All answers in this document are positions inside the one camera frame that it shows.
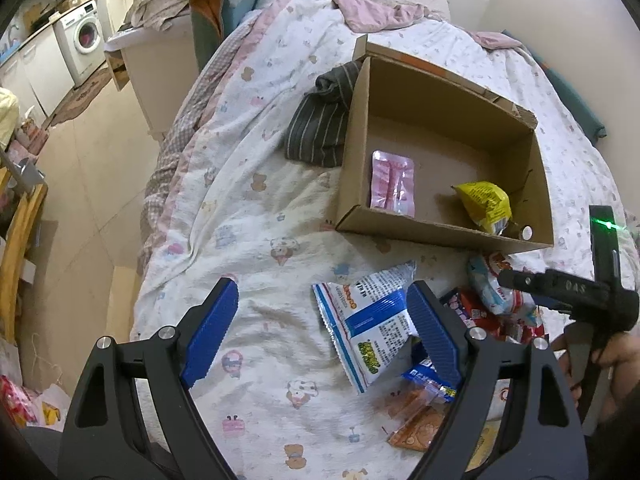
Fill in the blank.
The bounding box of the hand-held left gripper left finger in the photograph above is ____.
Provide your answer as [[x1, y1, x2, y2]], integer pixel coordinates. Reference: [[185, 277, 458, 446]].
[[56, 276, 240, 480]]

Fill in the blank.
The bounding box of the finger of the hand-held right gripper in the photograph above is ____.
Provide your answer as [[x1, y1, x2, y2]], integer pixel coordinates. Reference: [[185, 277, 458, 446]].
[[497, 267, 610, 318]]

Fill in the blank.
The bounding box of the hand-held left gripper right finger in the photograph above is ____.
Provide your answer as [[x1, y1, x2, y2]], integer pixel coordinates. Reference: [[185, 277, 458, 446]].
[[406, 280, 590, 480]]

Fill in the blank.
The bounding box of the large red snack bag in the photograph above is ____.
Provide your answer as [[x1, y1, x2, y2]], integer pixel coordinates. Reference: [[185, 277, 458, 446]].
[[441, 287, 548, 346]]

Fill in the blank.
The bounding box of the blue clear-wrap biscuit packet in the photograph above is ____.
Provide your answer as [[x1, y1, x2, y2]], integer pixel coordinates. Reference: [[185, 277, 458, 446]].
[[387, 357, 458, 423]]

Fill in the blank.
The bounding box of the blue and white snack bag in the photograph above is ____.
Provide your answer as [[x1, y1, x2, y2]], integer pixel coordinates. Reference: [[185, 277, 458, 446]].
[[311, 260, 418, 395]]

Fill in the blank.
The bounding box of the white snack bag red circle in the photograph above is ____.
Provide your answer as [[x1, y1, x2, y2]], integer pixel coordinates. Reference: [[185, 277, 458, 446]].
[[467, 252, 538, 317]]

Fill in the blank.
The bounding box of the beige cartoon biscuit packet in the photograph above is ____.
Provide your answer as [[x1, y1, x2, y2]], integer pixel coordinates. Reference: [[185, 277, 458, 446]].
[[387, 405, 451, 453]]

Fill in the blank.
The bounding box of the brown cardboard box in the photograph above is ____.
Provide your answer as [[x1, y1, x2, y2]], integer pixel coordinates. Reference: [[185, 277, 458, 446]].
[[334, 35, 556, 253]]

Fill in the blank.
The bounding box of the person's right hand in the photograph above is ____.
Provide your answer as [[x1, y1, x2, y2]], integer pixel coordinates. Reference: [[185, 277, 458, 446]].
[[550, 331, 640, 410]]

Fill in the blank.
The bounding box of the yellow snack bag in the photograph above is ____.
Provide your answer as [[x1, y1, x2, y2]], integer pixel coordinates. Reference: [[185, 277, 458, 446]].
[[451, 181, 513, 236]]

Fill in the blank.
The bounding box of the pale yellow packet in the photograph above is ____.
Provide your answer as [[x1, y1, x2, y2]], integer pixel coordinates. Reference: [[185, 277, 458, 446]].
[[465, 420, 502, 472]]

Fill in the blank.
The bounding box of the pink snack packet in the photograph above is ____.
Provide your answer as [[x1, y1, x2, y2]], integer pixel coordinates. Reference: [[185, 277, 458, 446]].
[[370, 150, 417, 218]]

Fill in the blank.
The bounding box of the checked blanket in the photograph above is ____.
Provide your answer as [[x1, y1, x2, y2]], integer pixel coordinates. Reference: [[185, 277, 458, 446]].
[[137, 10, 261, 261]]

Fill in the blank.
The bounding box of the teal long cushion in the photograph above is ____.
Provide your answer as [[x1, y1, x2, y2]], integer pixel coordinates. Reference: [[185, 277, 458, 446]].
[[500, 30, 610, 143]]

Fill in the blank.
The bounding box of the pink plastic bag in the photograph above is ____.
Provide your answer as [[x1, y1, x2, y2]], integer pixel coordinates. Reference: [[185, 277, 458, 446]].
[[0, 375, 71, 431]]

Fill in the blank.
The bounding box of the dark striped cloth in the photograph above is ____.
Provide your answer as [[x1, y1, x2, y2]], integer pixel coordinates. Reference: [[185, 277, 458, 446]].
[[284, 60, 365, 168]]

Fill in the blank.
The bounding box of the white storage cabinet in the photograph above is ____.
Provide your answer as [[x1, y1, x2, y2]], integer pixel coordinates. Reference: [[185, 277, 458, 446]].
[[104, 10, 198, 142]]

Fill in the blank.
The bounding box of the brown patterned rug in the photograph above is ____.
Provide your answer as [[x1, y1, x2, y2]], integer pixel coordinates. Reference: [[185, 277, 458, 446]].
[[49, 62, 121, 128]]

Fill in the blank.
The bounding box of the yellow cloth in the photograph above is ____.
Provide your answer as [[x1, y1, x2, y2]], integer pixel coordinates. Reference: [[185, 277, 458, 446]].
[[0, 87, 21, 151]]

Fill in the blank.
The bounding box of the white kitchen cabinet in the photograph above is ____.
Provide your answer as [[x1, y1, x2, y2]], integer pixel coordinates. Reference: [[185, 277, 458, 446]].
[[0, 25, 76, 118]]

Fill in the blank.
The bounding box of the white washing machine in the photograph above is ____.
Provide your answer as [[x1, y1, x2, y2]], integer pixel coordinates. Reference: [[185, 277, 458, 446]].
[[52, 0, 108, 88]]

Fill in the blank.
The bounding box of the pink bed sheet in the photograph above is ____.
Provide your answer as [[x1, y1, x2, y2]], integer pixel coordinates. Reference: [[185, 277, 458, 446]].
[[260, 0, 526, 51]]

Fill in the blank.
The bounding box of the wooden frame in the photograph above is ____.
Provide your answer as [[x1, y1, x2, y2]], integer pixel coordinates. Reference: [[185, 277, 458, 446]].
[[0, 165, 49, 343]]

